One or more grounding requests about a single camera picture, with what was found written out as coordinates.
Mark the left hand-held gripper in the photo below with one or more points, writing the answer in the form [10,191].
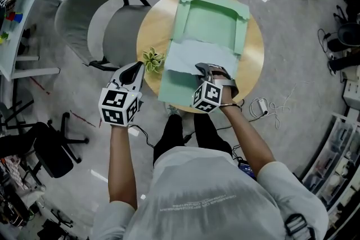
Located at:
[118,106]

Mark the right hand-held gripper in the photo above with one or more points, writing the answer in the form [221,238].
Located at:
[208,95]

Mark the green cardboard box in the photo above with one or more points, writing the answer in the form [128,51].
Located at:
[208,25]

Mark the person's left forearm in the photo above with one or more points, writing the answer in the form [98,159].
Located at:
[122,165]

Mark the person's right forearm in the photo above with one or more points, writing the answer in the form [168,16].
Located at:
[247,140]

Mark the person's right hand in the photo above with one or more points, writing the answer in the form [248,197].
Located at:
[230,94]

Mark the small potted plant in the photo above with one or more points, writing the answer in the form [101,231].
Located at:
[153,60]

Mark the person's grey shoe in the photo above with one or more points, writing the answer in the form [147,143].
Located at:
[173,110]

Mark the round wooden table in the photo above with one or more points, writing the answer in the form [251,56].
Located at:
[157,25]

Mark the person's black trousers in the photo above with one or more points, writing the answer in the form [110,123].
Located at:
[171,137]

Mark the grey armchair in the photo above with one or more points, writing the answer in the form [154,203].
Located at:
[73,19]

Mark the black office chair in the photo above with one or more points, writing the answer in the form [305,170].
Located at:
[53,154]

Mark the black device with blue label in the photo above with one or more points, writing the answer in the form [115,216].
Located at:
[247,170]

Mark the long white desk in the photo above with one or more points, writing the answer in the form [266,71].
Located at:
[17,45]

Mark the person's white t-shirt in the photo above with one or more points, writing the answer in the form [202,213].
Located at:
[202,191]

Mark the blue cup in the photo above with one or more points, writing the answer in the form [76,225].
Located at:
[18,17]

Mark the red cup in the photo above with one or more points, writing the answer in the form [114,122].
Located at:
[10,16]

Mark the white storage box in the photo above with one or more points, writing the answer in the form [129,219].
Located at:
[351,92]

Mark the white storage shelf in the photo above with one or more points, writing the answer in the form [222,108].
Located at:
[334,165]

